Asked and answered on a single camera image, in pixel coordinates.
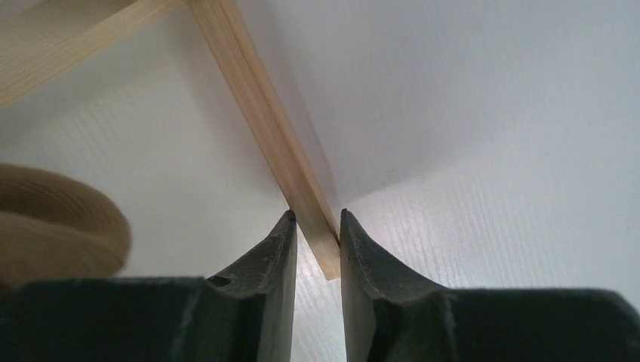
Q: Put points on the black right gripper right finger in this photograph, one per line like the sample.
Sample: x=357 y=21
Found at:
x=393 y=313

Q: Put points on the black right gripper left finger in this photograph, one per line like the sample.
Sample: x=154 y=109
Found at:
x=242 y=313

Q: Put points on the wooden clothes rack frame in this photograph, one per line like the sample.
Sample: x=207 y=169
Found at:
x=41 y=40

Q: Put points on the black sock with tan toe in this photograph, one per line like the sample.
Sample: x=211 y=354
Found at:
x=53 y=226

